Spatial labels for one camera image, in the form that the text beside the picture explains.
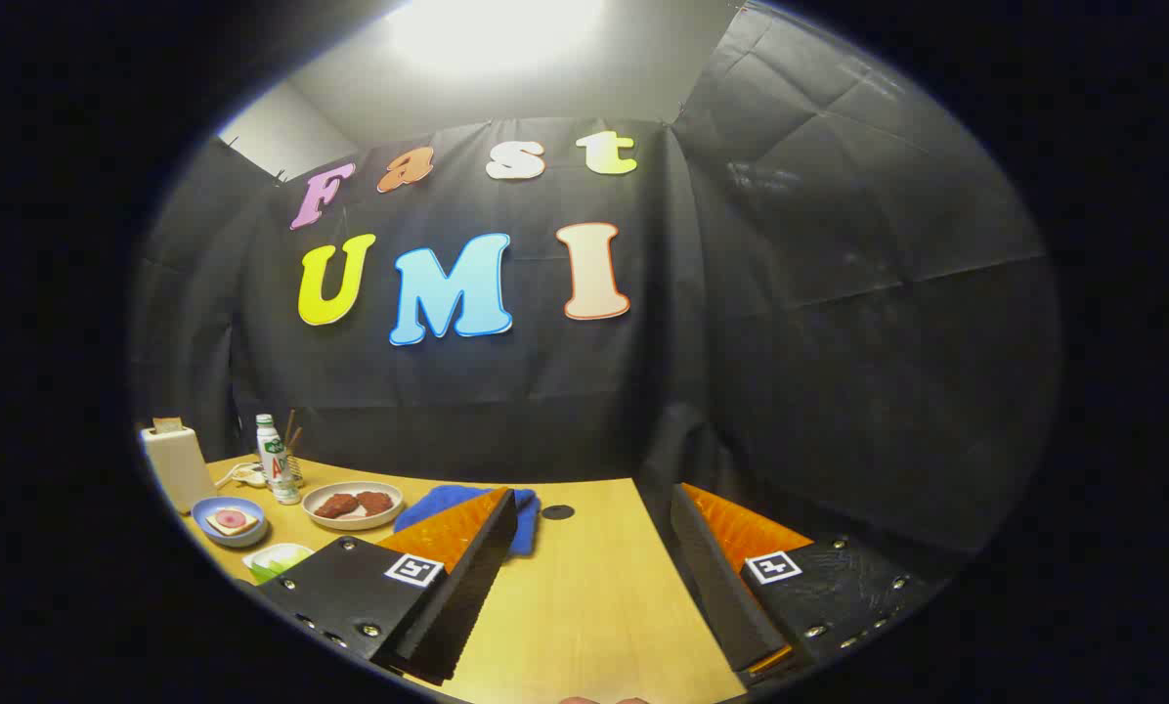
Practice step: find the black round table grommet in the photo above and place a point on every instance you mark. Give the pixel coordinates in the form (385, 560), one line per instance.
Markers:
(557, 511)

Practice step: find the pink ham slice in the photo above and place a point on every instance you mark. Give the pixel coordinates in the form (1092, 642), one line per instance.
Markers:
(231, 518)

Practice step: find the white square dish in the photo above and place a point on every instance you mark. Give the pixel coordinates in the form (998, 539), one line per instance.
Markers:
(255, 563)

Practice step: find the blue round plate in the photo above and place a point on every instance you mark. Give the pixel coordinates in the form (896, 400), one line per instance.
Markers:
(252, 537)

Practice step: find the white toaster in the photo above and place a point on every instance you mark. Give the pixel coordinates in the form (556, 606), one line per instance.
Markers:
(179, 469)

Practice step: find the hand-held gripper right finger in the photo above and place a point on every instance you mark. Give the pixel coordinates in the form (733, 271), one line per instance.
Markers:
(721, 596)

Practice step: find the brown meat piece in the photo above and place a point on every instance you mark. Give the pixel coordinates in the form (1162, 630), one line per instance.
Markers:
(375, 503)
(335, 506)

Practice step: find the blue towel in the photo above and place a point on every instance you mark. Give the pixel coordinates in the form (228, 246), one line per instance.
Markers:
(438, 501)

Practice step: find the white drink bottle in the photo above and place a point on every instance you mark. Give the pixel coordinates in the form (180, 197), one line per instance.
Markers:
(274, 460)

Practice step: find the beige round plate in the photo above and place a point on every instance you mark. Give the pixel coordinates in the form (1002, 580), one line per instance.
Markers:
(350, 524)

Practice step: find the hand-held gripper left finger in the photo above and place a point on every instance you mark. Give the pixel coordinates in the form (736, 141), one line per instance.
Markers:
(467, 596)

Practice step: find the white sectioned condiment tray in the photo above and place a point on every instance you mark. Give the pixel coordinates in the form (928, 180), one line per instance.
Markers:
(247, 476)

